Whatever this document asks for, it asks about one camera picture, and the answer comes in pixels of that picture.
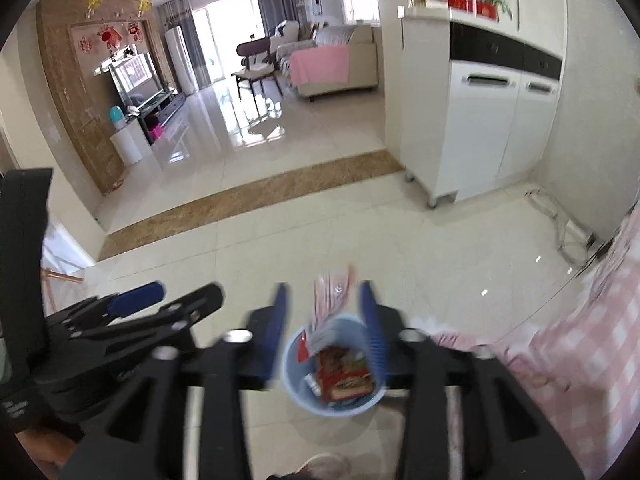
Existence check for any blue plastic trash bin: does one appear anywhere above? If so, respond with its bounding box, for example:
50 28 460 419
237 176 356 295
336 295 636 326
280 314 385 418

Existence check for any red gift box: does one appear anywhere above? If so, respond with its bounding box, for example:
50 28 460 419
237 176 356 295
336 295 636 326
445 0 499 22

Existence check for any red snack packaging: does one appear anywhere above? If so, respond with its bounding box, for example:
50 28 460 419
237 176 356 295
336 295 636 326
316 347 375 403

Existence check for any black power cable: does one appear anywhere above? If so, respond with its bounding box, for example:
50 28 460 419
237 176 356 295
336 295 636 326
524 187 609 269

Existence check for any white air conditioner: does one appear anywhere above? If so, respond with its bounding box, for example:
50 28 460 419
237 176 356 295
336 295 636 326
165 26 198 96

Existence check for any dark wooden chair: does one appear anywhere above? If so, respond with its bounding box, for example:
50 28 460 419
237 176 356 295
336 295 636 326
232 37 283 104

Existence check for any beige sofa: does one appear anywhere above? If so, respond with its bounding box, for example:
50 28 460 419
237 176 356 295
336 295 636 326
276 24 380 101

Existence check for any white black sideboard cabinet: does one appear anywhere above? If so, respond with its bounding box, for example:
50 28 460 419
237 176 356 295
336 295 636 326
398 6 563 209

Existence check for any television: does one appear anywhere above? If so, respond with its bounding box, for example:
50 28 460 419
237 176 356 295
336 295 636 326
108 52 164 107

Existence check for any white cylindrical stool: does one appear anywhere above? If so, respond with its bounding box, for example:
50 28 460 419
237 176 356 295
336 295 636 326
110 124 143 167

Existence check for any pink blanket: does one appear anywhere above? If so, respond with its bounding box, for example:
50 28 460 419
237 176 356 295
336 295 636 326
290 44 349 86

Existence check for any pink blue checkered tablecloth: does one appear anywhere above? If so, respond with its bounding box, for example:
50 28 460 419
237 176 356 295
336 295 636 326
429 211 640 480

